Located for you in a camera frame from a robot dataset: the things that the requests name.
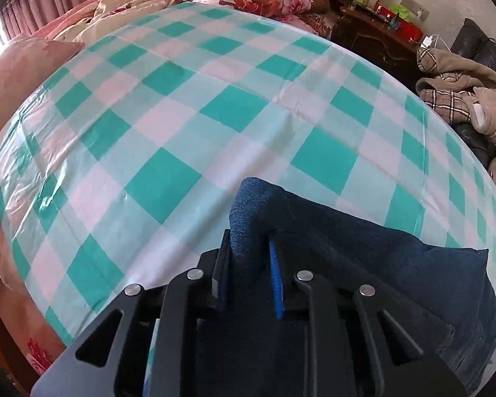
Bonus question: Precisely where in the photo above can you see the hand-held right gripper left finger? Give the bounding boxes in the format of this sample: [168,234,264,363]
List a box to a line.
[31,229,233,397]

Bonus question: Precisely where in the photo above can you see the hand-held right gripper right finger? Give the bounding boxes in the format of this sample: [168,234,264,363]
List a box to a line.
[268,239,468,397]

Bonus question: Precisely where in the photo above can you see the blue denim pants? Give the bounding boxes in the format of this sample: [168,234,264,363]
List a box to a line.
[141,177,496,397]

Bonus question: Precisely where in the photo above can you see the green white checked bed sheet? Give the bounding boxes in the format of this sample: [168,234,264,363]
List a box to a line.
[0,1,496,381]

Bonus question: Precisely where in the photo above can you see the pink floral mattress sheet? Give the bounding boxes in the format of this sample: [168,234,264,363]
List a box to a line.
[0,204,73,393]

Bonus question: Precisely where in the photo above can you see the beige plaid coat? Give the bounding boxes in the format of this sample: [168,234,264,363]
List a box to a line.
[415,47,496,191]

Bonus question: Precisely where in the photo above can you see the dark wooden nightstand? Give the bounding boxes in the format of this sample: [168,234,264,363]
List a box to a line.
[331,4,428,87]

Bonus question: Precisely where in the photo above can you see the red box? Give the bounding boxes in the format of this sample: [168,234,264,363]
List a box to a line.
[378,5,424,39]

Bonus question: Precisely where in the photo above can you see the pink pillow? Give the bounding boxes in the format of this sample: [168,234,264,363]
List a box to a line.
[0,35,85,207]

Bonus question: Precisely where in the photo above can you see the pink curtain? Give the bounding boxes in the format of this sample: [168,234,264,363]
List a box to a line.
[0,0,120,46]

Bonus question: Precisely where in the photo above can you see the white charger cable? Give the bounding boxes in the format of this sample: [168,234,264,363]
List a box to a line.
[421,34,452,51]

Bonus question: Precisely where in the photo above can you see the grey wall socket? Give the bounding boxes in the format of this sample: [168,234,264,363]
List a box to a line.
[401,0,431,21]

